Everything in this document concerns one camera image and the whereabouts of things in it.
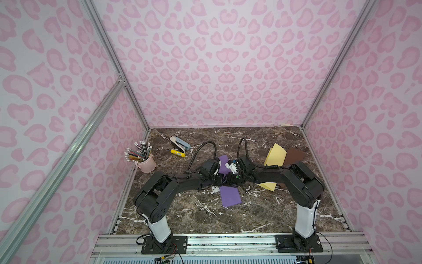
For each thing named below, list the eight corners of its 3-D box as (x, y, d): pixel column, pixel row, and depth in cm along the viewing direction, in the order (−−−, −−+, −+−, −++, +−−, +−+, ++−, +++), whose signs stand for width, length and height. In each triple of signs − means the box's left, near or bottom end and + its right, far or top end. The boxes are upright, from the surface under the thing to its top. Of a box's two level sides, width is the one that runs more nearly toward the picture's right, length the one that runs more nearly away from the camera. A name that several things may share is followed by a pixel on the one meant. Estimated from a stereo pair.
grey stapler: (169, 141, 114) (168, 138, 112) (176, 136, 117) (175, 133, 115) (184, 153, 107) (183, 150, 105) (191, 148, 110) (190, 145, 108)
